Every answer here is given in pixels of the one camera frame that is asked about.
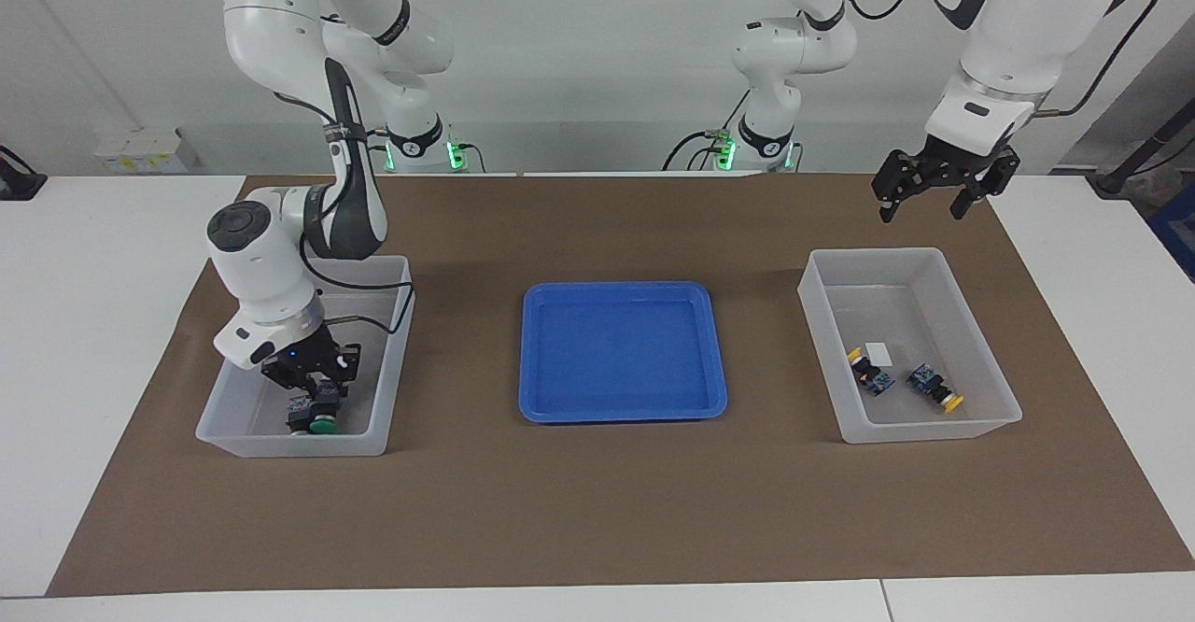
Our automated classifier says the blue crate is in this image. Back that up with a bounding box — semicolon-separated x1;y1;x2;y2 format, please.
1146;181;1195;283

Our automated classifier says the yellow push button switch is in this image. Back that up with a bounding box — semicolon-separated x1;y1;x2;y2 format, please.
907;363;966;415
846;347;895;397

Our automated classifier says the translucent white plastic box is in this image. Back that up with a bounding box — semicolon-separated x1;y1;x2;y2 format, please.
798;247;1023;445
194;255;416;459

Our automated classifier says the brown table mat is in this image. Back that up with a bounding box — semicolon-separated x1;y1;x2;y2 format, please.
47;172;1195;598

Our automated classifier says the black tripod pole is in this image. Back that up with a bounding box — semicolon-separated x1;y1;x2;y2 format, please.
1095;104;1195;196

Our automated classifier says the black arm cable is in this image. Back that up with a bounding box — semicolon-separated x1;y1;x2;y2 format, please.
271;90;416;335
831;0;1163;119

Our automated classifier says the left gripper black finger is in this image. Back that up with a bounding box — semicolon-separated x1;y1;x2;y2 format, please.
949;156;1021;222
871;153;926;224

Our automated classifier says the white socket box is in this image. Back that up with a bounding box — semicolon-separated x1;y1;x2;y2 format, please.
93;127;185;175

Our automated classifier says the black clamp stand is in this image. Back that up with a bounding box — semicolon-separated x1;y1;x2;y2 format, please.
0;146;48;201

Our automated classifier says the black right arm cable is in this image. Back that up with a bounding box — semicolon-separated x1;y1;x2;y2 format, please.
271;90;416;335

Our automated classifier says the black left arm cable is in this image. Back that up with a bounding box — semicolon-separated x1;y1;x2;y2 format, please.
831;0;1163;119

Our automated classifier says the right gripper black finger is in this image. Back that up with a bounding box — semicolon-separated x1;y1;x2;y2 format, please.
260;363;310;400
316;346;362;405

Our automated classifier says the blue plastic tray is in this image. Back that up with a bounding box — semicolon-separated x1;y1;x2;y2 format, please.
518;281;729;425

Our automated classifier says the black base power cable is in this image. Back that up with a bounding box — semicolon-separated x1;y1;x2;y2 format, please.
372;127;488;175
661;88;804;173

